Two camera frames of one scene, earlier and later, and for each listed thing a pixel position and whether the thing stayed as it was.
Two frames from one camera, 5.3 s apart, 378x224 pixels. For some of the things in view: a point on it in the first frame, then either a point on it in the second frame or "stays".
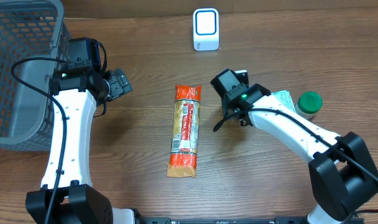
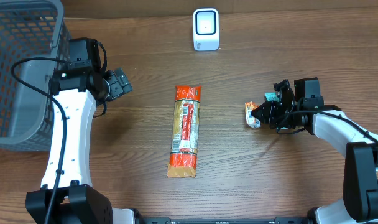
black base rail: [277, 220] stays
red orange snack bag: [184, 142] stays
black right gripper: [226, 111] to [267, 117]
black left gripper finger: [118, 82] stays
